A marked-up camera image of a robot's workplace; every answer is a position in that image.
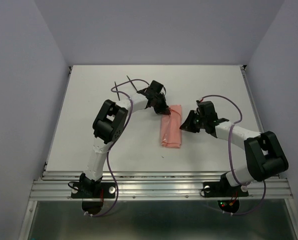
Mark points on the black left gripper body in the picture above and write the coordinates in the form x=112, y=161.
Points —
x=159, y=105

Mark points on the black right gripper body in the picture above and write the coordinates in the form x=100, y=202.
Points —
x=194, y=121

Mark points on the pink satin napkin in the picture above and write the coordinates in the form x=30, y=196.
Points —
x=170, y=133

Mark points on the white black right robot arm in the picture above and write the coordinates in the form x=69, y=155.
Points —
x=264, y=155

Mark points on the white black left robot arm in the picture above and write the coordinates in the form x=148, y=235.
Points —
x=111, y=122

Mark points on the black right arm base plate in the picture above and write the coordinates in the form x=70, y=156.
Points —
x=214, y=189

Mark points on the aluminium frame rail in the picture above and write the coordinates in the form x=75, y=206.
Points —
x=153, y=185

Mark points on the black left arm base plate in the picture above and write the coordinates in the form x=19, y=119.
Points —
x=103, y=190

